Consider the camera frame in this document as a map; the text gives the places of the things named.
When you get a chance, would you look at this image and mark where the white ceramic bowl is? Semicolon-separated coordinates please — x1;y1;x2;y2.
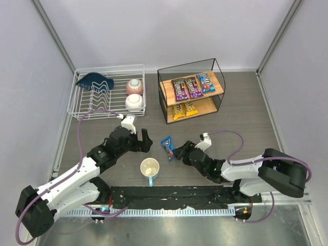
125;94;143;112

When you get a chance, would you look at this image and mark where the white wire dish rack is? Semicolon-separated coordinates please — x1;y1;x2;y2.
67;64;146;120

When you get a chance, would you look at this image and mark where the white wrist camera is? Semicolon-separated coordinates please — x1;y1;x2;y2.
121;114;136;133
195;133;212;151

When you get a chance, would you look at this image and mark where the black wire wooden shelf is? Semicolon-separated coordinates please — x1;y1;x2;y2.
157;58;226;124

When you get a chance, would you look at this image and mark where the white slotted cable duct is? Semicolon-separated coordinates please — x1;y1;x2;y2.
64;206;235;217

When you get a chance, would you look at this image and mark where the dark blue plate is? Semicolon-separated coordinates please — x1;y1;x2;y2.
75;72;114;91

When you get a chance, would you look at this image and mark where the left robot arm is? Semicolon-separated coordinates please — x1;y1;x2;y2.
15;126;153;238

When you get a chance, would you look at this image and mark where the yellow candy bag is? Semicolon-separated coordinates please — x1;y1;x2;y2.
183;101;198;117
172;104;185;120

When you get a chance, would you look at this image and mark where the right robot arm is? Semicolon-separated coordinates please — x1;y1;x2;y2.
173;141;311;198

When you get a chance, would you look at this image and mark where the pink ceramic bowl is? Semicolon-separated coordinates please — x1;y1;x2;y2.
126;79;144;95

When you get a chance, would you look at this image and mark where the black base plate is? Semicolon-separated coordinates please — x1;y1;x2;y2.
79;184;262;210

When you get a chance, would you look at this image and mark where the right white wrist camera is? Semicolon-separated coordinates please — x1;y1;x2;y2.
195;133;212;151

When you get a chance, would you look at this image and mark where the purple candy bag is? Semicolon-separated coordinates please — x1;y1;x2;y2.
171;78;189;101
184;77;203;99

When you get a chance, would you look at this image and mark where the twisted blue candy bag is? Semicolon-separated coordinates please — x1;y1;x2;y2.
160;136;174;161

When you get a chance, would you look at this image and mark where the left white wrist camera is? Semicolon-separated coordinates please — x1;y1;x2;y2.
121;114;136;133

